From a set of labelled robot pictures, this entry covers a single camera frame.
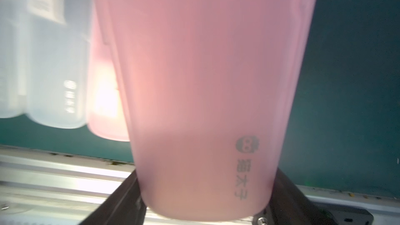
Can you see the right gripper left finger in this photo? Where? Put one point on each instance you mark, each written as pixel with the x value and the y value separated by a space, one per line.
pixel 123 207

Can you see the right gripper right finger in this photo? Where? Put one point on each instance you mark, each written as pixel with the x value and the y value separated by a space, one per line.
pixel 289 206

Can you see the pink pencil case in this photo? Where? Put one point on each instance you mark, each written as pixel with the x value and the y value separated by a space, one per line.
pixel 104 114
pixel 207 88

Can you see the clear pencil case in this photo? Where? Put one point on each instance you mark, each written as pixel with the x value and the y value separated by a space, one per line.
pixel 13 58
pixel 58 43

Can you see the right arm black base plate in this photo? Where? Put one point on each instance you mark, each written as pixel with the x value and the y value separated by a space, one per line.
pixel 351 216

